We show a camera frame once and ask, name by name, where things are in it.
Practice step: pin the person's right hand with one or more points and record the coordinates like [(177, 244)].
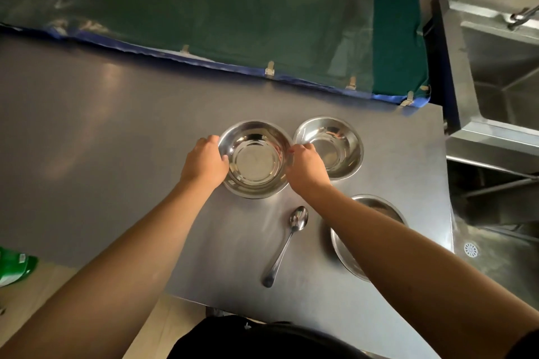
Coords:
[(307, 169)]

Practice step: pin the person's left hand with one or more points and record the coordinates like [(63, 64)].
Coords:
[(204, 165)]

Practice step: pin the person's left thumb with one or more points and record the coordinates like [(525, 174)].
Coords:
[(224, 163)]

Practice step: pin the person's right thumb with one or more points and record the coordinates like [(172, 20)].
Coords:
[(290, 161)]

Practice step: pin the large steel bowl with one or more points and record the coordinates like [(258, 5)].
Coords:
[(256, 159)]

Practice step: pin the person's right forearm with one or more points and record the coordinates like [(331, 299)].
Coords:
[(425, 270)]

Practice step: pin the person's left forearm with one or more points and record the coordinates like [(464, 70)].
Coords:
[(105, 278)]

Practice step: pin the small steel bowl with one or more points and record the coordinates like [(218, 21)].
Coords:
[(332, 146)]

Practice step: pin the steel spoon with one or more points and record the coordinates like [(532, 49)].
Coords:
[(286, 245)]

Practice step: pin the metal clip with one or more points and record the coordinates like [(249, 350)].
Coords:
[(185, 49), (407, 98), (270, 68), (351, 83)]

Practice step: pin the blue tarp edge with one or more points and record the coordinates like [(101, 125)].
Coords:
[(236, 66)]

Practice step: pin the shallow steel bowl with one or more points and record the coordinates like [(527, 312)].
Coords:
[(366, 236)]

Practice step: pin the green cloth cover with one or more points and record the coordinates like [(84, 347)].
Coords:
[(236, 13)]

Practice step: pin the person's black clothing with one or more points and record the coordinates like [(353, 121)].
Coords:
[(261, 340)]

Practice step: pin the floor drain cover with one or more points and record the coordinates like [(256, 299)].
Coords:
[(471, 249)]

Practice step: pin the steel sink basin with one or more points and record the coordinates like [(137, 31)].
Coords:
[(492, 72)]

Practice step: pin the green plastic bottle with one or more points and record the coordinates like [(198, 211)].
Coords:
[(14, 265)]

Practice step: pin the steel faucet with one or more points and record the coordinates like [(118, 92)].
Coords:
[(522, 17)]

